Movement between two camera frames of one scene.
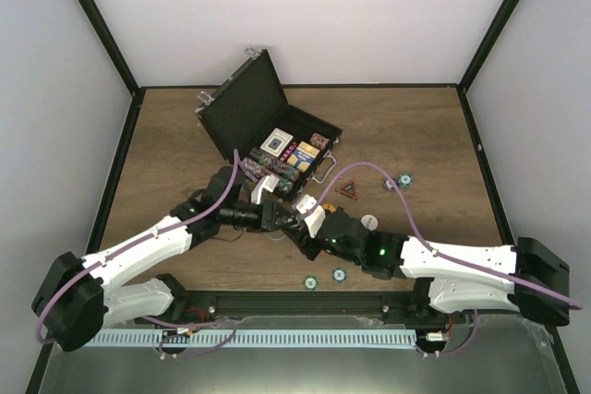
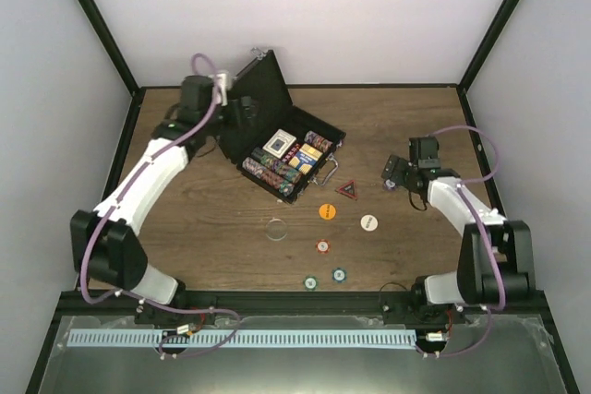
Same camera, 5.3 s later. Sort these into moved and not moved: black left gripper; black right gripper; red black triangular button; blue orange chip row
Moved: black right gripper; black left gripper
Not moved: red black triangular button; blue orange chip row
